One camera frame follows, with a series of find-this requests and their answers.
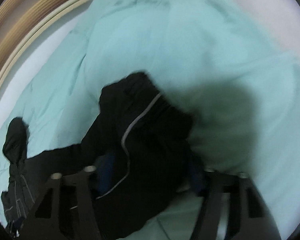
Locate black jacket with grey stripe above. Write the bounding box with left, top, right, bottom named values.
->
left=1, top=72, right=199, bottom=239

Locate white bed sheet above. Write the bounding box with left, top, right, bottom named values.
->
left=0, top=10, right=91, bottom=140

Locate mint green bed duvet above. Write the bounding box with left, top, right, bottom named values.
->
left=0, top=0, right=300, bottom=239

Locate beige slatted headboard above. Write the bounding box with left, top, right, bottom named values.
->
left=0, top=0, right=90, bottom=89

